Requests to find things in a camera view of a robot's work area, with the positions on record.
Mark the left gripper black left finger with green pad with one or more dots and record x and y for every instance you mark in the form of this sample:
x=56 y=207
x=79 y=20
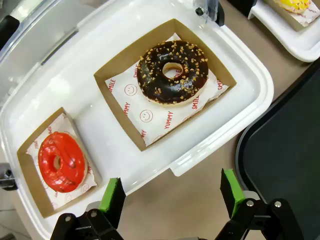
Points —
x=110 y=197

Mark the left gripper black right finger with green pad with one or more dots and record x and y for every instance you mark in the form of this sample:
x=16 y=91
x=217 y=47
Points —
x=231 y=190

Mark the red glazed donut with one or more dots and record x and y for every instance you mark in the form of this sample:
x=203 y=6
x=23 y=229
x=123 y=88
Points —
x=72 y=155

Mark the black serving tray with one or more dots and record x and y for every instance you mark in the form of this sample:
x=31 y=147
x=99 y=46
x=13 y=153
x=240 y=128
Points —
x=282 y=140

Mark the brown cardboard donut tray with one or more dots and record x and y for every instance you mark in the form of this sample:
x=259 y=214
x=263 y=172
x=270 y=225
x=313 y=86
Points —
x=295 y=22
x=113 y=100
x=30 y=175

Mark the chocolate donut with nut bits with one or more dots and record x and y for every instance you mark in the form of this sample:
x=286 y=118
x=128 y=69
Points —
x=150 y=82

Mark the yellow glazed donut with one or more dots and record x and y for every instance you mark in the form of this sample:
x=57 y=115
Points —
x=292 y=3

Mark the printed white paper liner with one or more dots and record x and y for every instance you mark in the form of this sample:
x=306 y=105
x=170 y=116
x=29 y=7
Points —
x=308 y=17
x=155 y=117
x=85 y=186

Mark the white display case base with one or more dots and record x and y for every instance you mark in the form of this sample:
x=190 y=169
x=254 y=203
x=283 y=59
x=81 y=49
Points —
x=82 y=107
x=287 y=37

